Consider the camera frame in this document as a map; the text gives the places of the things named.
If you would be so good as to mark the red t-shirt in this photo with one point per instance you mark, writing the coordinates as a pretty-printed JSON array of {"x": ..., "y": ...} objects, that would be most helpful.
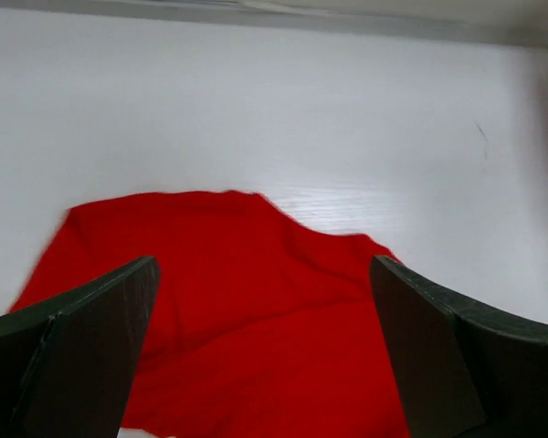
[{"x": 261, "y": 327}]

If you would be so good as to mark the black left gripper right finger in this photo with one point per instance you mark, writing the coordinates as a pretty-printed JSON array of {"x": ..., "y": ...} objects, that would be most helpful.
[{"x": 462, "y": 368}]

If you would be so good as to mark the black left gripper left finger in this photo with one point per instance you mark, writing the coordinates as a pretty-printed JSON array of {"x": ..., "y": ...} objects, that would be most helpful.
[{"x": 67, "y": 363}]

